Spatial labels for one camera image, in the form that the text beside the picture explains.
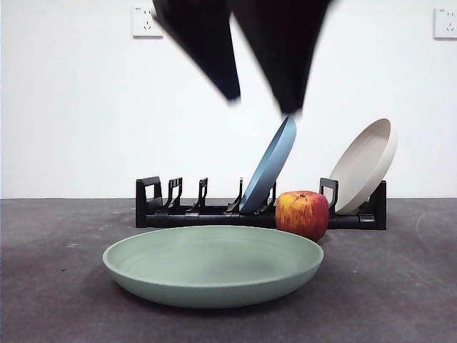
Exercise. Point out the red yellow apple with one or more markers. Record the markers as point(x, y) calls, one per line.
point(303, 214)

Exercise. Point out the black plate rack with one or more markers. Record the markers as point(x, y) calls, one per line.
point(214, 221)

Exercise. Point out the white wall socket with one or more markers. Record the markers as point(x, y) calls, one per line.
point(143, 21)
point(446, 23)

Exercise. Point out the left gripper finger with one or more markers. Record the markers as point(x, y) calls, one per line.
point(203, 35)
point(285, 46)

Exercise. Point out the beige plate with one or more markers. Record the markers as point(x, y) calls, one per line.
point(362, 168)

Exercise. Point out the blue plate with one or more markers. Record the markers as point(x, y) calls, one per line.
point(267, 168)

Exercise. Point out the green plate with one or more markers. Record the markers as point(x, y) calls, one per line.
point(214, 286)

